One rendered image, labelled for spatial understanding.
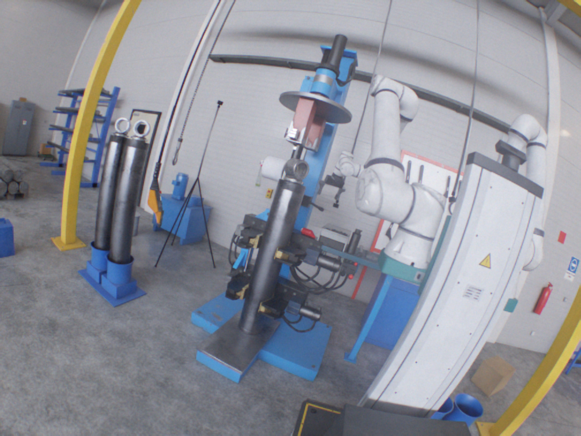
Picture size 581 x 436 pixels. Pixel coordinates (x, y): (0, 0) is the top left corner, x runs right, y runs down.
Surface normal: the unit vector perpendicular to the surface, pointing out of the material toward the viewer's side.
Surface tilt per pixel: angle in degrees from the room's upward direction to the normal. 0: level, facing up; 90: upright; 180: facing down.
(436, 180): 90
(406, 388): 90
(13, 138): 90
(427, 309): 90
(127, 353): 0
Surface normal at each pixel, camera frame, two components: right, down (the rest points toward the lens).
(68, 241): 0.92, 0.32
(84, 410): 0.29, -0.94
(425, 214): 0.00, 0.19
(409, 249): -0.41, -0.38
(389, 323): -0.29, 0.07
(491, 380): -0.93, -0.24
